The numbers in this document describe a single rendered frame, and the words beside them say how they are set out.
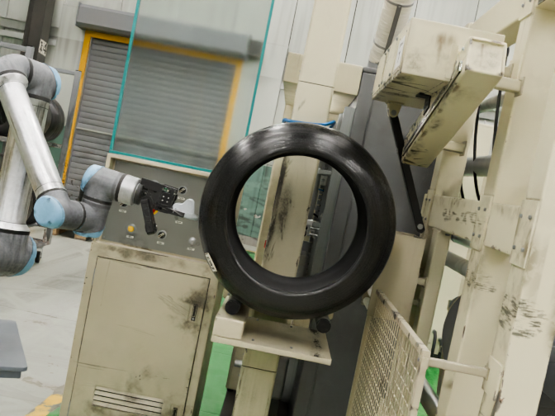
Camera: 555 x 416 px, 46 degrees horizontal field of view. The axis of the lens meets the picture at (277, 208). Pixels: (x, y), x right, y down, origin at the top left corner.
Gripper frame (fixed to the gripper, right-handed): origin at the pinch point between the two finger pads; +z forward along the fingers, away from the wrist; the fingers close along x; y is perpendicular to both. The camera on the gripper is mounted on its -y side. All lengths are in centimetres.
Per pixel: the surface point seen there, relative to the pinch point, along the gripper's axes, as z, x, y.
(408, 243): 69, 22, 12
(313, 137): 26.6, -12.2, 34.6
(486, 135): 168, 349, 105
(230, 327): 20.8, -8.5, -26.9
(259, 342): 30.6, -5.8, -29.4
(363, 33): 65, 930, 292
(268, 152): 15.4, -12.8, 26.4
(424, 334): 85, 23, -16
